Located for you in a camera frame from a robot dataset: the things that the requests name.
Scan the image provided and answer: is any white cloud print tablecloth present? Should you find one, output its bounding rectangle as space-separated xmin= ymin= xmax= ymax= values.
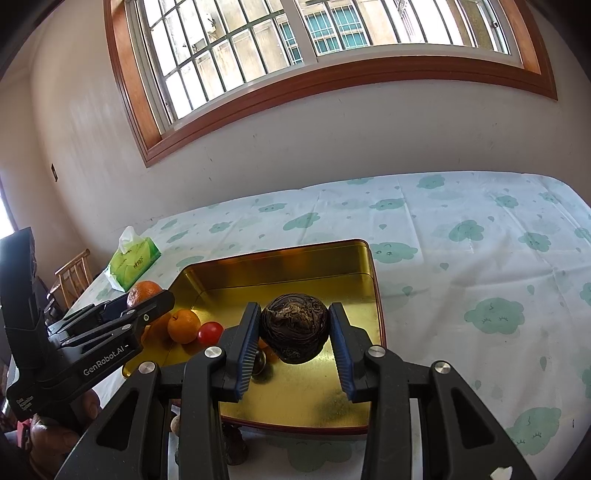
xmin=60 ymin=172 xmax=591 ymax=480

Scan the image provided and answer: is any green tissue pack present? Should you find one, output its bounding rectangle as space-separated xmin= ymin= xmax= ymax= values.
xmin=107 ymin=226 xmax=162 ymax=292

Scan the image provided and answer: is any wooden framed barred window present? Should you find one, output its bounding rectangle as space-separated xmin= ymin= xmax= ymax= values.
xmin=104 ymin=0 xmax=558 ymax=168

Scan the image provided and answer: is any wooden chair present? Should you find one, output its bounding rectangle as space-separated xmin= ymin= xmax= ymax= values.
xmin=54 ymin=249 xmax=92 ymax=309

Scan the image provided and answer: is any red and gold tin box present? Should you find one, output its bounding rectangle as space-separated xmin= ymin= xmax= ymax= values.
xmin=121 ymin=239 xmax=387 ymax=437

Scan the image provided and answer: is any person's left hand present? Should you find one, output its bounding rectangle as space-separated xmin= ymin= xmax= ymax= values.
xmin=28 ymin=390 xmax=101 ymax=467

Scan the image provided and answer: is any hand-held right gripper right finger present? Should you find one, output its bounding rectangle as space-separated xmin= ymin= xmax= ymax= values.
xmin=327 ymin=302 xmax=539 ymax=480

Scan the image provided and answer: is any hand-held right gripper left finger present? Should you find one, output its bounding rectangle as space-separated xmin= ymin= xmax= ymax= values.
xmin=55 ymin=302 xmax=263 ymax=480

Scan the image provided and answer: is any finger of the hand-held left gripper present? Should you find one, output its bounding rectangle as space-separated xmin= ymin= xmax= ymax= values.
xmin=46 ymin=298 xmax=130 ymax=335
xmin=60 ymin=290 xmax=176 ymax=347

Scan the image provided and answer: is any orange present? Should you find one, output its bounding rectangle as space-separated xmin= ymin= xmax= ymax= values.
xmin=167 ymin=309 xmax=202 ymax=344
xmin=126 ymin=280 xmax=164 ymax=309

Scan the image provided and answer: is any red tomato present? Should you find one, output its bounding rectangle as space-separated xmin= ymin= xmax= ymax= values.
xmin=198 ymin=322 xmax=225 ymax=346

